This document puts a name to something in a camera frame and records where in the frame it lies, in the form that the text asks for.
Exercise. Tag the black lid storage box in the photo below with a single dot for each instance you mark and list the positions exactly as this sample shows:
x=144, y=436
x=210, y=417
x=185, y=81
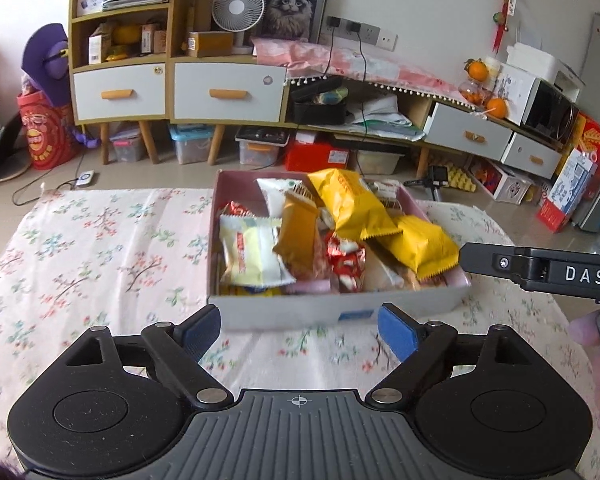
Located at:
x=260, y=152

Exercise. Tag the red yellow carton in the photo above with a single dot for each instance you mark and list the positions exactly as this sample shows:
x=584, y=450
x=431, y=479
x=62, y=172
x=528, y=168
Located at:
x=590, y=137

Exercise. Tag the clear plastic bin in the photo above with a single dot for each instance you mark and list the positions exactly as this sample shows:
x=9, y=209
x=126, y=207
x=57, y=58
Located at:
x=380, y=160

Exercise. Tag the orange fruit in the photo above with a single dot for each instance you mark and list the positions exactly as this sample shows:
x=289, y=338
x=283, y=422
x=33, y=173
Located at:
x=477, y=70
x=496, y=106

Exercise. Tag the red cardboard box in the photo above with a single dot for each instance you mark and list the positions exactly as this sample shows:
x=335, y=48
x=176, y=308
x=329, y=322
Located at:
x=315, y=155

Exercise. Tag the white drawer round sticker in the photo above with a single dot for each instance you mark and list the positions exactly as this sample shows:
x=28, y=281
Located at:
x=195, y=92

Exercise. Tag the red blue white carton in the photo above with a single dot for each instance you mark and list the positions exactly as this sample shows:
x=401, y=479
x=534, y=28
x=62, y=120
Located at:
x=567, y=195

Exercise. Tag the black tripod camera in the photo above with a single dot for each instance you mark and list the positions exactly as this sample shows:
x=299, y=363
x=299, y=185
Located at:
x=439, y=175

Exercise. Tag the small grey drawer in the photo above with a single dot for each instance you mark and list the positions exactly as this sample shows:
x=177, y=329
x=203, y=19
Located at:
x=520, y=152

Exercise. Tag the large grey drawer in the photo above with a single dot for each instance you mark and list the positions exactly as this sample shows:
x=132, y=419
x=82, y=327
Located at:
x=450, y=127

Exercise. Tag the red white patterned snack packet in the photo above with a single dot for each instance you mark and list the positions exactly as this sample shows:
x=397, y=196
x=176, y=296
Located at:
x=235, y=208
x=345, y=260

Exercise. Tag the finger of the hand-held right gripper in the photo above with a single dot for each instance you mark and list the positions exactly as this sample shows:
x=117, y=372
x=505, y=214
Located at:
x=485, y=260

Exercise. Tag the brown cardboard box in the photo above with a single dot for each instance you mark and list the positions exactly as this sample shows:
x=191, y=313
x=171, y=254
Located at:
x=210, y=44

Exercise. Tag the small brown carton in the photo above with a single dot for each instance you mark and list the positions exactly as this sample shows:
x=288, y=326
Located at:
x=150, y=37

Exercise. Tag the clear packet yellow cake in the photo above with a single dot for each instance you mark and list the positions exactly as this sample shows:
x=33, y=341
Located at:
x=380, y=272

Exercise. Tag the white snack packet red label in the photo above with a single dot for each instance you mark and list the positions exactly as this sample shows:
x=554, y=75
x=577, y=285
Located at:
x=252, y=255

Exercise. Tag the orange snack packet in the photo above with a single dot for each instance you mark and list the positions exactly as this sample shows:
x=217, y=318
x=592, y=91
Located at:
x=297, y=235

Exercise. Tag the clear storage box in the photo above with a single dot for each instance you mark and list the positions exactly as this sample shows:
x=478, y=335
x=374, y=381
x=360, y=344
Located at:
x=127, y=147

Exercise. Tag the white foam box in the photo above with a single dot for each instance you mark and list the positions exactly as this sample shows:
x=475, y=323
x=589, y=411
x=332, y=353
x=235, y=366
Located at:
x=535, y=60

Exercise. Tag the yellow foam tray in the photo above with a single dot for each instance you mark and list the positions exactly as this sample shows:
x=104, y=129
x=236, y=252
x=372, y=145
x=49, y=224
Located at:
x=462, y=180

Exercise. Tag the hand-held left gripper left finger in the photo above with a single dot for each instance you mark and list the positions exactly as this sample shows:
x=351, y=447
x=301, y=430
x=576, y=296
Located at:
x=200, y=330

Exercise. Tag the blue lid storage box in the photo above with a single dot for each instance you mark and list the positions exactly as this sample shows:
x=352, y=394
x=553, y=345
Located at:
x=190, y=147

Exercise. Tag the long low wooden cabinet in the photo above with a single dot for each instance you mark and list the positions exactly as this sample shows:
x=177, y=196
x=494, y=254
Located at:
x=420, y=110

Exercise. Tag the white triangular nut packet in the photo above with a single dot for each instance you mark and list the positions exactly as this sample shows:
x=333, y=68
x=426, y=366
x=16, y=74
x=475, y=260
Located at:
x=275, y=195

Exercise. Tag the clear pink biscuit packet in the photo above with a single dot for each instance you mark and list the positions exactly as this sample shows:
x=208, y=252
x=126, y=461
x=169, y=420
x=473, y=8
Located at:
x=310, y=287

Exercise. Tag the white desk fan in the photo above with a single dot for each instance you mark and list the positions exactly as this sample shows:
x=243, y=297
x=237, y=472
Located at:
x=237, y=7

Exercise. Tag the silver cardboard box pink inside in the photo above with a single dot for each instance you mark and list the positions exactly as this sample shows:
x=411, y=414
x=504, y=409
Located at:
x=280, y=312

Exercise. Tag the white wall sockets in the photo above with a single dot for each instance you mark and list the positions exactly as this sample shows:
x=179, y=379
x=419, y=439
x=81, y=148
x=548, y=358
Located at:
x=370, y=35

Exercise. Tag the yellow blue cracker packet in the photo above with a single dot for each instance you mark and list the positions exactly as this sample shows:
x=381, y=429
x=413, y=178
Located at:
x=255, y=290

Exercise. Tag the framed cat picture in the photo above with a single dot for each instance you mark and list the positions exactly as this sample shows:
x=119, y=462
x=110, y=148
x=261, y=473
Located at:
x=290, y=5

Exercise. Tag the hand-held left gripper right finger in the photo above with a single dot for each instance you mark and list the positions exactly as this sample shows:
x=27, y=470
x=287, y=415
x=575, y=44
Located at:
x=397, y=332

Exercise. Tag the white red printed carton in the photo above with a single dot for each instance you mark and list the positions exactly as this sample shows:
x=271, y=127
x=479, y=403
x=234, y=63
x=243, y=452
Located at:
x=510, y=187

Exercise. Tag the bag of small oranges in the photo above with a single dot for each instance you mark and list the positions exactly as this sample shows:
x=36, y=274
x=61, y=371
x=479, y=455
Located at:
x=472, y=92

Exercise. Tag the yellow pillow snack packet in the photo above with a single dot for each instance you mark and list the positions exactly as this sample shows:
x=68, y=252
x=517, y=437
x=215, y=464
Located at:
x=350, y=205
x=420, y=245

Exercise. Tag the small white carton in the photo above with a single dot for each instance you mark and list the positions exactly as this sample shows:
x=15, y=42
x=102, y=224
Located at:
x=97, y=47

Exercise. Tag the black storage basket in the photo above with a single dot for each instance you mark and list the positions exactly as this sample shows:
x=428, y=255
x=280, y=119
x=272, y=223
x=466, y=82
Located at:
x=320, y=115

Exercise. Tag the pink tasselled cloth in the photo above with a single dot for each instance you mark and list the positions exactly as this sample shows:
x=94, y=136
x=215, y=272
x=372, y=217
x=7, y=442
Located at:
x=380, y=67

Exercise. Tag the purple plush toy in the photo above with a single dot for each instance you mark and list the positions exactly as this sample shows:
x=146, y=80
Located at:
x=47, y=55

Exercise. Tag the wooden shelf cabinet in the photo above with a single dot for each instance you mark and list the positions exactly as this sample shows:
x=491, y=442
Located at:
x=182, y=5

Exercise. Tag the white teal plastic bags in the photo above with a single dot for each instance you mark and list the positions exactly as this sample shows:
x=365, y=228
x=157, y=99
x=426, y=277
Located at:
x=380, y=120

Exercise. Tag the red printed bag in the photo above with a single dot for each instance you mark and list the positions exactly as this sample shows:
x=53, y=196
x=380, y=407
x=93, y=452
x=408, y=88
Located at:
x=45, y=135

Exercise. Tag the black flat board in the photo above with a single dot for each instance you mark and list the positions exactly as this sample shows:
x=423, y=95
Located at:
x=7, y=155

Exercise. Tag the white paper bag blue drawing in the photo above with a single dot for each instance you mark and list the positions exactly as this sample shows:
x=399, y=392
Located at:
x=515, y=90

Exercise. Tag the yellow bag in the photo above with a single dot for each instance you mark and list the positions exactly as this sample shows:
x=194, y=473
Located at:
x=125, y=35

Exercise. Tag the red hanging ornament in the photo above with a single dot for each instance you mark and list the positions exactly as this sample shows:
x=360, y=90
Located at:
x=507, y=10

